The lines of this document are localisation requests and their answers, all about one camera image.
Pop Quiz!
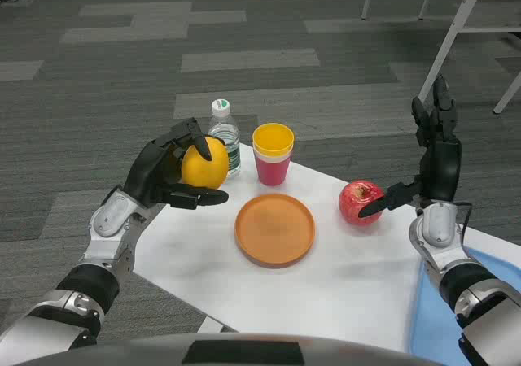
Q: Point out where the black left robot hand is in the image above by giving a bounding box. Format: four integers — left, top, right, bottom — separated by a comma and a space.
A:
121, 116, 230, 211

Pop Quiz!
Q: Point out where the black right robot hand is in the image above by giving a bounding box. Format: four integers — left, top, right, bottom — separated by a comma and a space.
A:
357, 74, 463, 219

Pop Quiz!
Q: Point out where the yellow lemon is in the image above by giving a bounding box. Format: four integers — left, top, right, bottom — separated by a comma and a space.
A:
181, 136, 230, 190

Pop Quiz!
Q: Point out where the orange round plate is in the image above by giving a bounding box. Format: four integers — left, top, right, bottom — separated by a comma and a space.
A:
234, 193, 317, 269

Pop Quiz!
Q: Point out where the clear plastic water bottle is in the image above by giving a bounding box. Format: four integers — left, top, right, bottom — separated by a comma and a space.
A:
208, 98, 242, 179

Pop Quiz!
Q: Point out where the red apple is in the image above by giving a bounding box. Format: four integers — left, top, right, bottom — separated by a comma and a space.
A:
338, 180, 386, 226

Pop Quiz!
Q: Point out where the pink plastic cup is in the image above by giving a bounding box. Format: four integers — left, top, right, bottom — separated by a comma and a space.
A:
254, 154, 292, 187

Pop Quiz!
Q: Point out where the white plastic cup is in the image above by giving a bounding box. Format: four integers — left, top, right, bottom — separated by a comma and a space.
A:
252, 148, 294, 165

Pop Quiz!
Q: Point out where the yellow plastic cup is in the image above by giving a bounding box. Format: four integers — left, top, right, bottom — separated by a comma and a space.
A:
252, 122, 296, 157

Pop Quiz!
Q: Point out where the white table with crossbar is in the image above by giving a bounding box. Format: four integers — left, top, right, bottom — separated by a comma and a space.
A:
418, 0, 521, 115

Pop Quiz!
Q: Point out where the light blue tray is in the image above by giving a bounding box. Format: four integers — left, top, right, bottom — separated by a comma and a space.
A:
409, 246, 521, 366

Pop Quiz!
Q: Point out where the silver robot chest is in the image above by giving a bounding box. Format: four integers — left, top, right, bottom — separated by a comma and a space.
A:
11, 333, 449, 366

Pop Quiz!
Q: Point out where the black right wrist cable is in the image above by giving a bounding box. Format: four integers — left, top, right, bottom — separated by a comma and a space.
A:
454, 201, 475, 237

